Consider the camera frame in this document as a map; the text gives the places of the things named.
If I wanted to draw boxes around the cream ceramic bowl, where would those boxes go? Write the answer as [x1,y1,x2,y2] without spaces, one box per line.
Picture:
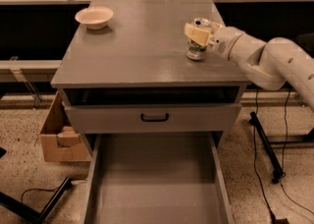
[75,6,114,29]

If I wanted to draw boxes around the green white 7up can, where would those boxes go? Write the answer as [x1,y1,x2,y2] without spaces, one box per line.
[186,18,210,61]

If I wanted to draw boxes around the black drawer handle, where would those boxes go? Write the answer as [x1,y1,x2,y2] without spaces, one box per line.
[140,113,170,123]

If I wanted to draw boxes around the metal bracket left wall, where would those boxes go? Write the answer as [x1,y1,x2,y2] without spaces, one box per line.
[11,68,42,108]

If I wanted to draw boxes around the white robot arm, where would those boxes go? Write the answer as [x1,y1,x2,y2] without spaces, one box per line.
[184,19,314,110]

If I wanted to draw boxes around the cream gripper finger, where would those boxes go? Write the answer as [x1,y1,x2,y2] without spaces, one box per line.
[210,21,224,32]
[184,24,212,46]

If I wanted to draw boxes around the grey top drawer front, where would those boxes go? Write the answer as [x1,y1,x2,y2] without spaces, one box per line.
[65,104,240,134]

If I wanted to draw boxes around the brown cardboard box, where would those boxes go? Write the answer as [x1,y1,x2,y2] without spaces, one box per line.
[39,93,90,162]

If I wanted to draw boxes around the black cable floor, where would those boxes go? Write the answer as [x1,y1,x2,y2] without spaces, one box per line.
[250,86,314,224]
[20,178,86,204]

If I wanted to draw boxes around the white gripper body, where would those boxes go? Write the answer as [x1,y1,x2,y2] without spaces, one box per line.
[209,27,244,60]

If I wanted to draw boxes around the black stand leg left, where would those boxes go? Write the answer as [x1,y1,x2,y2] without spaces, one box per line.
[0,176,73,224]

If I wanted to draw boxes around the black stand leg right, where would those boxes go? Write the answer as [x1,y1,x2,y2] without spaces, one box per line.
[249,112,284,184]

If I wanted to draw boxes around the grey open middle drawer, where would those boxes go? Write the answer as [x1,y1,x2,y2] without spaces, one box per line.
[79,133,235,224]

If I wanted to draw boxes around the black cable right floor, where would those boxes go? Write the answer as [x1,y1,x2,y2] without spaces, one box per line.
[250,86,314,224]

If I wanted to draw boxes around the grey drawer cabinet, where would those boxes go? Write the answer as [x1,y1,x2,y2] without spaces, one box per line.
[51,0,249,149]

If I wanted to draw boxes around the black cable left floor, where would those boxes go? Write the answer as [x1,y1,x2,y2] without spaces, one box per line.
[20,178,86,204]

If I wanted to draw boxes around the black stand leg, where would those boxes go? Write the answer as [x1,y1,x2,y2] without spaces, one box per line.
[0,176,73,224]
[249,112,284,184]

